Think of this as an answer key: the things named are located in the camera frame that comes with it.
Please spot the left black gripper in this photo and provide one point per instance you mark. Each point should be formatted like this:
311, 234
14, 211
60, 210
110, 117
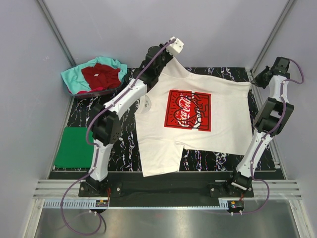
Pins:
170, 56

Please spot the folded green t-shirt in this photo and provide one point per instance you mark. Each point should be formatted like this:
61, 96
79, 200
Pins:
74, 151

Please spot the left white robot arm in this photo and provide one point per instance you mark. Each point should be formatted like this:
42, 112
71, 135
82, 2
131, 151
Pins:
105, 126

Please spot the red t-shirt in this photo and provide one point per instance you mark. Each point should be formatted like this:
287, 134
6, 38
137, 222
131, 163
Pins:
101, 77

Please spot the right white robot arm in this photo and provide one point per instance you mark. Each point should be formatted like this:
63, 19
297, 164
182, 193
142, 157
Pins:
269, 122

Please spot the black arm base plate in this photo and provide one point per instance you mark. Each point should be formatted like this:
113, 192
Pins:
180, 189

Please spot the white printed t-shirt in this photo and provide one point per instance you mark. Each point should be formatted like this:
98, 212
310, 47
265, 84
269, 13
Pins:
194, 112

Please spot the teal t-shirt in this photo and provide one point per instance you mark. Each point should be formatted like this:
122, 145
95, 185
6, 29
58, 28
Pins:
74, 78

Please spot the dark laundry basket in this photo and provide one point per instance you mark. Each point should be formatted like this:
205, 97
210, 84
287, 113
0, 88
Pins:
96, 93

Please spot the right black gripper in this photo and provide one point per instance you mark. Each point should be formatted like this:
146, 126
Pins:
257, 81

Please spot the pink garment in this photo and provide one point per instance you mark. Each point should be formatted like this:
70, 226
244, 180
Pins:
86, 91

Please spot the aluminium frame rail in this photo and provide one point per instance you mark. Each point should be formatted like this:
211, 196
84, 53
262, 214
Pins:
51, 188

